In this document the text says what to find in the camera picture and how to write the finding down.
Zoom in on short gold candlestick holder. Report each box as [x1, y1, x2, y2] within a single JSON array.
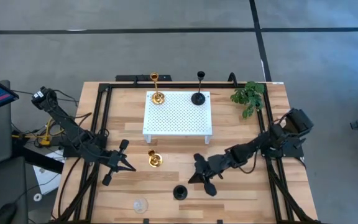
[[147, 148, 164, 168]]

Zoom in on black aluminium frame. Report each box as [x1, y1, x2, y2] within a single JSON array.
[[53, 81, 320, 224]]

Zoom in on short black candlestick holder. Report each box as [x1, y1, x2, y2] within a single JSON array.
[[172, 184, 188, 201]]

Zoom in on clear glass candlestick holder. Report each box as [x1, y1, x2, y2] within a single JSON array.
[[132, 197, 150, 215]]

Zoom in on black computer mouse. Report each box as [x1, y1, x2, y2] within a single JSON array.
[[0, 202, 19, 224]]

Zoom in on white paper sheet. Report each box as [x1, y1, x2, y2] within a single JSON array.
[[32, 149, 65, 195]]

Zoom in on green artificial plant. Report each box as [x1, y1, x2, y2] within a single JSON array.
[[229, 81, 266, 119]]

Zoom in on dark office desk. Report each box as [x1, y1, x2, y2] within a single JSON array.
[[0, 155, 30, 224]]

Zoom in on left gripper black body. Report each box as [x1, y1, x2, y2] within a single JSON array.
[[102, 139, 130, 187]]

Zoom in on black looped cable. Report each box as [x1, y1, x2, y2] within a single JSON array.
[[227, 72, 239, 88]]

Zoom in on tall black candlestick holder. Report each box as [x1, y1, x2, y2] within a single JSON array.
[[190, 70, 206, 106]]

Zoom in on tall gold candlestick holder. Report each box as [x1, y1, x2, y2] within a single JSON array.
[[149, 72, 166, 106]]

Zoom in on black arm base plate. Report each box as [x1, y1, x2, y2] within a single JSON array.
[[62, 143, 106, 159], [260, 143, 305, 159]]

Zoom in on yellow cable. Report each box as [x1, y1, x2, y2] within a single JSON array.
[[11, 117, 65, 147]]

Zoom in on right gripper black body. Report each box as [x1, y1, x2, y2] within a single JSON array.
[[193, 152, 228, 197]]

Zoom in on white perforated metal shelf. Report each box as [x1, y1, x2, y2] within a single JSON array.
[[142, 90, 214, 145]]

